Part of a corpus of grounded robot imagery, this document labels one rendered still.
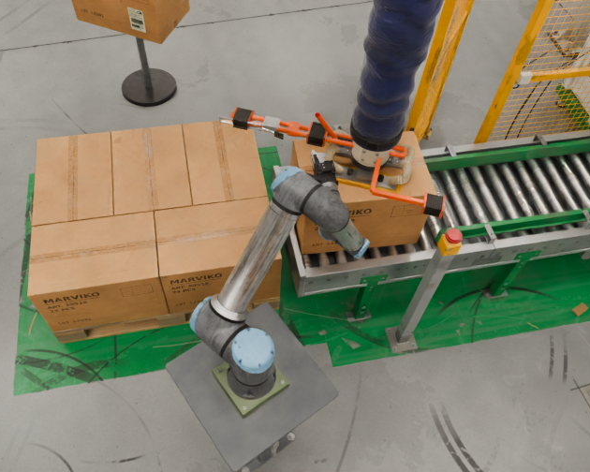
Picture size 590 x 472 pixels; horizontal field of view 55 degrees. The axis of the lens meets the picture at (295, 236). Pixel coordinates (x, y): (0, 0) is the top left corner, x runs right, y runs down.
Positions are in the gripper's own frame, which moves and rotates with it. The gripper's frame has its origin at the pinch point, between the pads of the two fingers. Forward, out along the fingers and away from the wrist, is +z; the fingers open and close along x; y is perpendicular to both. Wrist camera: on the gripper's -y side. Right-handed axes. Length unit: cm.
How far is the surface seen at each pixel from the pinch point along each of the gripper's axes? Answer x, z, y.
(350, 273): -51, -36, 15
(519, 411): -107, -103, 97
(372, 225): -31.2, -22.4, 26.6
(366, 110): 29.6, -7.0, 18.8
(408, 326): -84, -55, 46
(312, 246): -44.3, -21.2, -1.4
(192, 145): -52, 61, -52
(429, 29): 66, -9, 35
